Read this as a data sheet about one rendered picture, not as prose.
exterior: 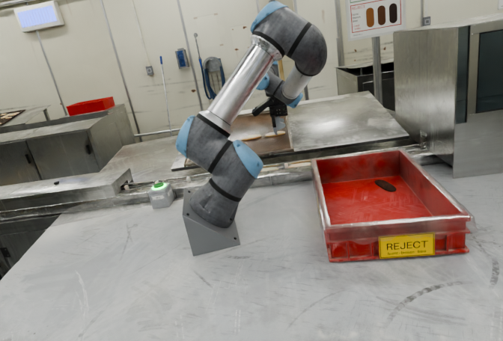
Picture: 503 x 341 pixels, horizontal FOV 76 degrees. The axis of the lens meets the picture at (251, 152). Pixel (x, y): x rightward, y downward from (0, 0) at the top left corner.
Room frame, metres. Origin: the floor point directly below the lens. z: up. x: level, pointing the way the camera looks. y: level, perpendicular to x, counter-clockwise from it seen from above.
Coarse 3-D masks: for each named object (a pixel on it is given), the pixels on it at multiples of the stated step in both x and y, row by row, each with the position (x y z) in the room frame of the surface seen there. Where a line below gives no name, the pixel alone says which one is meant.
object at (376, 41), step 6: (372, 42) 2.03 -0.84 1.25; (378, 42) 2.00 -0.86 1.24; (372, 48) 2.04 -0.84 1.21; (378, 48) 2.00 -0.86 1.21; (378, 54) 2.00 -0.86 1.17; (378, 60) 2.00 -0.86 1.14; (378, 66) 2.00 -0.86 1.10; (378, 72) 2.01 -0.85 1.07; (378, 78) 2.01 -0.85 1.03; (378, 84) 2.01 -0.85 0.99; (378, 90) 2.01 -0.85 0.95; (378, 96) 2.01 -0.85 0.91
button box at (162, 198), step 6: (168, 186) 1.18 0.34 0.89; (150, 192) 1.15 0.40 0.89; (156, 192) 1.14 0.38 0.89; (162, 192) 1.14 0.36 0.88; (168, 192) 1.16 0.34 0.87; (174, 192) 1.21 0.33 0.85; (150, 198) 1.15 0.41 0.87; (156, 198) 1.14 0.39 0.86; (162, 198) 1.14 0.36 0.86; (168, 198) 1.15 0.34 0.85; (174, 198) 1.21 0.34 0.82; (156, 204) 1.14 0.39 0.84; (162, 204) 1.14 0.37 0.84; (168, 204) 1.14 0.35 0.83
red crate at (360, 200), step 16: (384, 176) 1.06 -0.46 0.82; (400, 176) 1.04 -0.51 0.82; (336, 192) 1.01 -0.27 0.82; (352, 192) 0.99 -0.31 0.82; (368, 192) 0.97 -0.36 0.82; (384, 192) 0.95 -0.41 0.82; (400, 192) 0.93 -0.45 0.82; (336, 208) 0.91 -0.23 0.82; (352, 208) 0.89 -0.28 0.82; (368, 208) 0.87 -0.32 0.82; (384, 208) 0.86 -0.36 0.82; (400, 208) 0.84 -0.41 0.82; (416, 208) 0.83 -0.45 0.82; (448, 240) 0.61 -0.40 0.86; (464, 240) 0.61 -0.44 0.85; (336, 256) 0.66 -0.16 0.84; (352, 256) 0.65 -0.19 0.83; (368, 256) 0.64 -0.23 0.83
